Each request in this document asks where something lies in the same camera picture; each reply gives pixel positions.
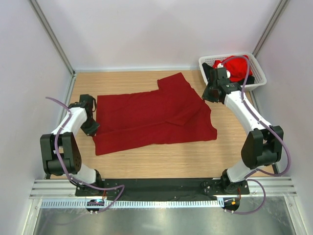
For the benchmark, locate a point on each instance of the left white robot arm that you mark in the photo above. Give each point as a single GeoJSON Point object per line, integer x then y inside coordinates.
{"type": "Point", "coordinates": [59, 149]}

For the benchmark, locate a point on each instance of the white plastic basket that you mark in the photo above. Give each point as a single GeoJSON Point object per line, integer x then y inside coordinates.
{"type": "Point", "coordinates": [257, 71]}

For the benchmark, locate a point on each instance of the bright red shirt in basket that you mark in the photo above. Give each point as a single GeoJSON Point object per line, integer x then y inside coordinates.
{"type": "Point", "coordinates": [237, 68]}

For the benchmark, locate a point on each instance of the aluminium front frame rail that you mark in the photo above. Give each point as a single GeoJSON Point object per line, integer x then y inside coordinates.
{"type": "Point", "coordinates": [61, 188]}

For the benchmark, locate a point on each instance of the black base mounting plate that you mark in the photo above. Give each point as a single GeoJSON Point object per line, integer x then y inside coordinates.
{"type": "Point", "coordinates": [176, 189]}

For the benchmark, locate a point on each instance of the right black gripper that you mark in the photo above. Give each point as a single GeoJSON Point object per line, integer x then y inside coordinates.
{"type": "Point", "coordinates": [206, 95]}

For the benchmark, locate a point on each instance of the black shirt in basket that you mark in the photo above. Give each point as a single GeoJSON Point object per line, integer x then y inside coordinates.
{"type": "Point", "coordinates": [207, 70]}

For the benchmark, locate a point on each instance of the left aluminium corner post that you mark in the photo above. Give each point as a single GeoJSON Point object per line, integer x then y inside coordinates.
{"type": "Point", "coordinates": [48, 29]}

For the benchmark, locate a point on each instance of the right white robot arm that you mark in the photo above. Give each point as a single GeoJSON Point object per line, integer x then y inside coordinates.
{"type": "Point", "coordinates": [262, 146]}

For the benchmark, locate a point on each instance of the white slotted cable duct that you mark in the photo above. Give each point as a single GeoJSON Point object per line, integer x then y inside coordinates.
{"type": "Point", "coordinates": [99, 204]}

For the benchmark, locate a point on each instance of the right aluminium corner post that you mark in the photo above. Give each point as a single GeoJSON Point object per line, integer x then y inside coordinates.
{"type": "Point", "coordinates": [276, 15]}

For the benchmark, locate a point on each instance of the dark red t-shirt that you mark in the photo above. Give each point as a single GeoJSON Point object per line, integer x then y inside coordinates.
{"type": "Point", "coordinates": [174, 113]}

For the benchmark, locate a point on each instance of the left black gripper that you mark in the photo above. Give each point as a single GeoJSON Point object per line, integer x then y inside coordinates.
{"type": "Point", "coordinates": [91, 131]}

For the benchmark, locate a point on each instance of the aluminium corner post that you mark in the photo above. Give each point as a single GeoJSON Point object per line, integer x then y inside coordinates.
{"type": "Point", "coordinates": [276, 15]}
{"type": "Point", "coordinates": [48, 29]}

